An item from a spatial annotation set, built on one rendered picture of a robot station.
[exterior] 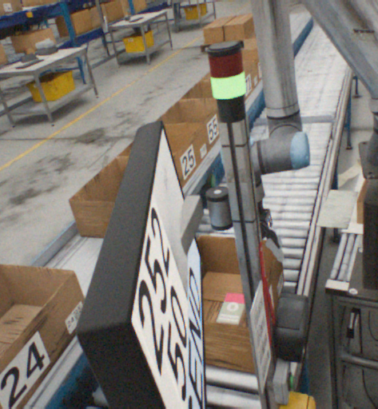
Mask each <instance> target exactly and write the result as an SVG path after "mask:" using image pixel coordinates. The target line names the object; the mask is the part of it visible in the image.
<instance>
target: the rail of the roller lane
mask: <svg viewBox="0 0 378 409"><path fill-rule="evenodd" d="M351 84H352V70H351V69H350V66H347V70H346V75H345V79H344V86H342V91H341V95H340V103H339V106H338V107H337V112H336V122H335V123H334V127H332V139H333V147H332V140H330V143H329V148H328V151H327V156H326V159H325V164H324V171H323V176H322V180H321V184H320V187H319V192H318V195H317V200H316V207H315V212H314V215H313V220H312V223H311V228H310V231H309V236H308V243H307V247H306V251H305V256H304V263H303V267H301V272H300V279H299V283H298V288H297V292H296V293H297V294H301V295H302V296H307V297H308V306H309V310H308V312H309V313H310V308H311V303H312V293H313V289H314V283H315V278H316V268H317V263H319V258H320V249H321V244H322V238H323V234H324V227H317V226H316V224H317V221H318V219H319V217H320V214H321V213H322V210H323V208H324V203H325V201H326V199H327V196H328V194H329V192H330V190H331V189H332V179H333V174H334V168H335V164H336V159H337V154H338V149H339V144H340V134H341V133H342V129H343V124H344V115H345V109H347V103H348V94H349V89H351ZM301 364H302V363H290V368H292V375H293V376H294V383H293V389H292V390H291V391H294V390H296V387H297V382H298V376H299V375H300V370H301Z"/></svg>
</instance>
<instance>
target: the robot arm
mask: <svg viewBox="0 0 378 409"><path fill-rule="evenodd" d="M300 2H301V3H302V4H304V6H305V7H306V8H307V11H308V12H309V13H310V14H311V16H312V17H313V18H314V19H315V21H316V23H317V25H318V26H319V27H320V28H321V29H322V30H323V32H324V33H325V35H326V36H327V38H328V40H329V41H331V43H332V44H333V46H334V47H335V48H336V50H337V51H339V54H340V55H341V56H342V58H343V59H344V61H345V62H346V63H348V65H349V66H350V69H351V70H352V72H353V73H355V74H356V76H357V77H358V79H359V80H360V82H361V83H362V85H364V87H365V88H366V90H367V91H368V93H369V94H370V98H369V102H368V108H369V110H370V111H371V112H372V113H373V115H372V124H373V132H372V135H371V137H370V141H369V142H368V144H367V146H366V159H367V161H368V162H369V163H371V165H373V166H375V167H378V0H300ZM251 3H252V10H253V21H254V26H255V33H256V39H257V50H258V56H259V62H260V68H261V78H262V85H263V90H264V96H265V108H266V111H265V114H266V119H267V126H268V130H269V138H267V139H263V140H261V141H254V139H253V138H252V137H250V145H251V146H252V147H251V153H252V154H253V169H254V176H255V184H256V192H257V207H258V214H259V222H260V231H261V238H262V240H263V239H264V238H265V237H266V239H267V240H266V242H265V246H266V247H267V248H270V249H271V250H272V251H273V255H274V256H275V257H276V259H277V260H278V261H280V262H281V263H282V264H283V262H284V256H283V252H282V241H281V239H280V237H277V235H276V233H275V232H274V231H273V230H272V229H269V226H270V227H272V226H273V219H272V214H271V211H269V208H264V205H263V199H264V198H265V189H264V185H263V181H262V177H261V175H266V174H272V173H282V172H287V171H293V170H300V169H302V168H306V167H308V166H309V165H310V150H309V143H308V136H307V133H306V132H302V128H303V122H301V119H300V106H299V105H298V97H297V90H296V75H295V67H294V59H293V51H292V36H291V29H290V21H289V15H290V14H289V13H288V9H289V5H288V0H251ZM266 211H267V212H266ZM269 217H271V220H269ZM268 222H269V226H268Z"/></svg>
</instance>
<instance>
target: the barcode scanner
mask: <svg viewBox="0 0 378 409"><path fill-rule="evenodd" d="M308 310H309V306H308V297H307V296H302V295H301V294H293V293H284V292H282V293H281V295H280V299H279V301H278V304H277V311H276V324H275V326H274V325H273V339H274V342H275V345H277V346H280V347H290V349H292V354H294V357H293V360H290V359H282V360H287V361H289V362H290V363H302V360H303V352H304V345H305V340H306V333H307V327H308V315H309V312H308Z"/></svg>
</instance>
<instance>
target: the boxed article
mask: <svg viewBox="0 0 378 409"><path fill-rule="evenodd" d="M244 318H245V301H244V295H243V294H235V293H227V295H226V297H225V302H224V303H223V306H222V308H221V311H220V312H219V315H218V317H217V322H219V323H226V324H232V325H237V326H242V323H243V320H244Z"/></svg>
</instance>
